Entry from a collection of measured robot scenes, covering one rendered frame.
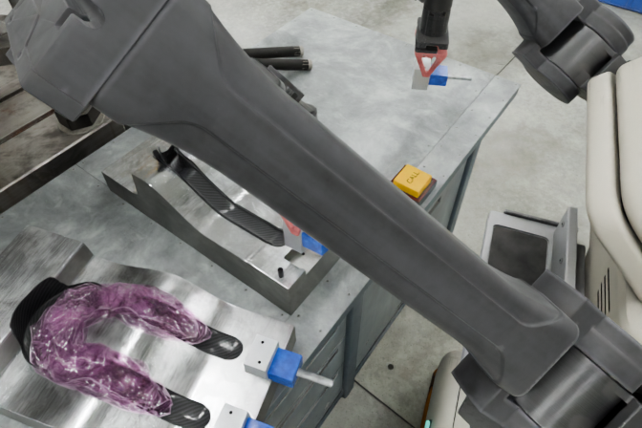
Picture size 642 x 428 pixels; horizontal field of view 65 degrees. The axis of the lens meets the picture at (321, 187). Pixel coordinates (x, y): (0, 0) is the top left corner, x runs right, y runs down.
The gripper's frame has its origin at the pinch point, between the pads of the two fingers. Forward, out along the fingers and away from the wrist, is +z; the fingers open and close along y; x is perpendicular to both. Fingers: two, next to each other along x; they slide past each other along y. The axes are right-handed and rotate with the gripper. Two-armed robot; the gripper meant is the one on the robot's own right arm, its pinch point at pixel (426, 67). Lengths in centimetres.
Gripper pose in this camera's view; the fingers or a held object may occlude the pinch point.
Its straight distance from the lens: 117.7
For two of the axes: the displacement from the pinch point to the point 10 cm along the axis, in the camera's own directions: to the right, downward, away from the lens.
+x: 9.9, 1.1, -0.9
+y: -1.4, 7.3, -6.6
